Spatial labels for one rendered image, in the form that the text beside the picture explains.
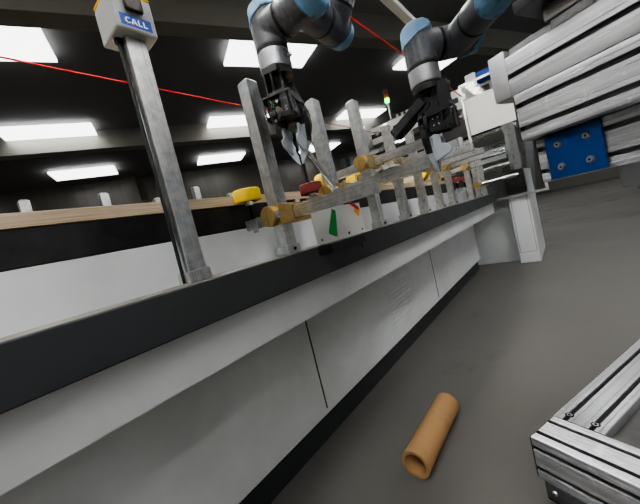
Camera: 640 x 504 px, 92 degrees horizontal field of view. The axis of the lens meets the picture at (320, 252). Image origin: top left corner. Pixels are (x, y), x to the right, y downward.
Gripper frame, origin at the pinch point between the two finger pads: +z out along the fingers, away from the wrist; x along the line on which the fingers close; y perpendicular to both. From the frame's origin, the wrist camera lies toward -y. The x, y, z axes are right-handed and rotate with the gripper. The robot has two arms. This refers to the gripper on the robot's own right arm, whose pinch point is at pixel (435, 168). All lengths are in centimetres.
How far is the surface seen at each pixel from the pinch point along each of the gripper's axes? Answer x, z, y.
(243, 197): -28, -6, -44
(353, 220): 0.0, 8.0, -28.3
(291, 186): 695, -161, -680
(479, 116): 247, -59, -27
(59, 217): -68, -6, -50
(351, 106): 19.2, -32.7, -30.1
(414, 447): -13, 75, -18
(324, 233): -16.3, 9.7, -28.3
